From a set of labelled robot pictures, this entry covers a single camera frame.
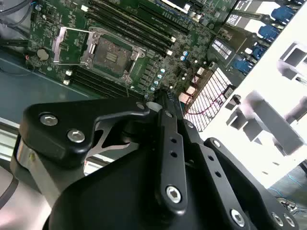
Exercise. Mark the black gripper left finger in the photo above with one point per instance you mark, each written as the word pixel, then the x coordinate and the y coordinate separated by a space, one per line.
pixel 171 172

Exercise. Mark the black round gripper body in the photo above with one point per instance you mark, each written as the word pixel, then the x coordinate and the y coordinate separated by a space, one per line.
pixel 115 196

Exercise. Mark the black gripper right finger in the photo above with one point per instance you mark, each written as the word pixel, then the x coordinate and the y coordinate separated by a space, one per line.
pixel 223 191

